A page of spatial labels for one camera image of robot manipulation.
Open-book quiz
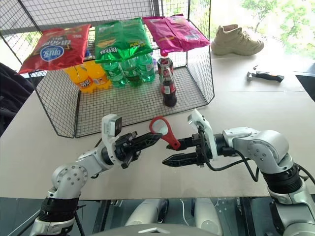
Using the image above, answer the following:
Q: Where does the orange soda bottle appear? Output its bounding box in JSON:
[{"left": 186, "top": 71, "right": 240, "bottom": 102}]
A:
[
  {"left": 64, "top": 65, "right": 95, "bottom": 94},
  {"left": 85, "top": 61, "right": 111, "bottom": 89}
]

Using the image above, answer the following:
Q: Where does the green soda bottle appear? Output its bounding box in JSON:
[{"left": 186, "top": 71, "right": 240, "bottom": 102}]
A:
[
  {"left": 103, "top": 60, "right": 126, "bottom": 89},
  {"left": 138, "top": 54, "right": 156, "bottom": 83},
  {"left": 122, "top": 59, "right": 143, "bottom": 88}
]

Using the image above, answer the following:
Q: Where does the red bottle opener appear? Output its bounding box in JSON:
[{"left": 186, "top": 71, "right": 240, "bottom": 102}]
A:
[{"left": 149, "top": 116, "right": 179, "bottom": 151}]

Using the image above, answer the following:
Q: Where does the black flat panel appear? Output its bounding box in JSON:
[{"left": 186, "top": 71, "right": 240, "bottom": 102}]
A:
[{"left": 294, "top": 73, "right": 315, "bottom": 103}]

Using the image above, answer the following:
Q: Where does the pink chip bag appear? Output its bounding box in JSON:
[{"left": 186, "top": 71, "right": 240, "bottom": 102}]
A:
[{"left": 142, "top": 14, "right": 210, "bottom": 56}]

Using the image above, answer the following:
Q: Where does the black bulky chair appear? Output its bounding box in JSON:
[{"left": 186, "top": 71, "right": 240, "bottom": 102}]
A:
[{"left": 0, "top": 62, "right": 34, "bottom": 136}]

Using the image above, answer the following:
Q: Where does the grey robot chest edge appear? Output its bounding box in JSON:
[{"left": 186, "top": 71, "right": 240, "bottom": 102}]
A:
[{"left": 91, "top": 225, "right": 222, "bottom": 236}]

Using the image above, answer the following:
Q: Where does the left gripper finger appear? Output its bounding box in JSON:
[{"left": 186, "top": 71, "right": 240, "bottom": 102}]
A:
[
  {"left": 136, "top": 132, "right": 163, "bottom": 143},
  {"left": 137, "top": 137, "right": 161, "bottom": 152}
]

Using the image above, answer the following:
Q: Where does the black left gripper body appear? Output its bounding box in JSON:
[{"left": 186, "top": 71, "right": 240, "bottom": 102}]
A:
[{"left": 113, "top": 132, "right": 143, "bottom": 170}]

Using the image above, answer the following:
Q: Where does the silver rounded shell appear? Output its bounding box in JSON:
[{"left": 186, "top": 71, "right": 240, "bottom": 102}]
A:
[
  {"left": 124, "top": 198, "right": 170, "bottom": 227},
  {"left": 194, "top": 198, "right": 223, "bottom": 231}
]

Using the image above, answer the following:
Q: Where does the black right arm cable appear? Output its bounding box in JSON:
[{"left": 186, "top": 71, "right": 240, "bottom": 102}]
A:
[{"left": 199, "top": 125, "right": 259, "bottom": 183}]

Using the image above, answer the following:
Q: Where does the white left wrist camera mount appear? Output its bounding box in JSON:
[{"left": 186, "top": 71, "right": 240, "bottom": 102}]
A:
[{"left": 101, "top": 114, "right": 123, "bottom": 166}]

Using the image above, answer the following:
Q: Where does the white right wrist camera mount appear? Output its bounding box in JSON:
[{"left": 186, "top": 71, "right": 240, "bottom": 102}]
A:
[{"left": 187, "top": 109, "right": 219, "bottom": 162}]

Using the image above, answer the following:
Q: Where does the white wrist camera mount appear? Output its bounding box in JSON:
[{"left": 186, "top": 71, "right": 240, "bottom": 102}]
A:
[
  {"left": 187, "top": 109, "right": 219, "bottom": 162},
  {"left": 101, "top": 114, "right": 123, "bottom": 166}
]

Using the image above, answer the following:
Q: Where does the black wire mesh rack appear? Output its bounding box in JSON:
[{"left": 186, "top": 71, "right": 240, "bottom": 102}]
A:
[{"left": 0, "top": 0, "right": 215, "bottom": 138}]

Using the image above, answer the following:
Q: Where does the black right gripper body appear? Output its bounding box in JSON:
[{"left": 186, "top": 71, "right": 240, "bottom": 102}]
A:
[{"left": 191, "top": 134, "right": 206, "bottom": 168}]

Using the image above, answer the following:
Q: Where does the glass cola bottle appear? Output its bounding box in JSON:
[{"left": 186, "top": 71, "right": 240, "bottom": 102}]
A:
[{"left": 159, "top": 69, "right": 178, "bottom": 108}]

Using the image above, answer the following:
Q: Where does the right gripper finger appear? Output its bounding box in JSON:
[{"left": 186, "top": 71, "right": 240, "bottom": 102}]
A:
[
  {"left": 166, "top": 137, "right": 195, "bottom": 151},
  {"left": 161, "top": 152, "right": 198, "bottom": 168}
]

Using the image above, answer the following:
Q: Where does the beige chunky sneaker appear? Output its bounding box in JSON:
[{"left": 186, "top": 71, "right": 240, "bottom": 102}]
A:
[{"left": 211, "top": 24, "right": 264, "bottom": 56}]

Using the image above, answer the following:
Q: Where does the red chip bag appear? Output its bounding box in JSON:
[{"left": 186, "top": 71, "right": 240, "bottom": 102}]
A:
[{"left": 18, "top": 24, "right": 91, "bottom": 74}]

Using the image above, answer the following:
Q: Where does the black handled hammer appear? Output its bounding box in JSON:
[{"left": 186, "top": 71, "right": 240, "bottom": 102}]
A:
[{"left": 246, "top": 70, "right": 285, "bottom": 84}]

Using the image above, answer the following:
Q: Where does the green chip bag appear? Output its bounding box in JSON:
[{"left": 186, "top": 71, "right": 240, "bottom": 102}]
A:
[{"left": 94, "top": 17, "right": 153, "bottom": 64}]

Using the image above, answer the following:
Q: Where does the plastic cola bottle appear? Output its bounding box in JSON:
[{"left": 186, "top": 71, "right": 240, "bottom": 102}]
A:
[{"left": 157, "top": 55, "right": 174, "bottom": 82}]

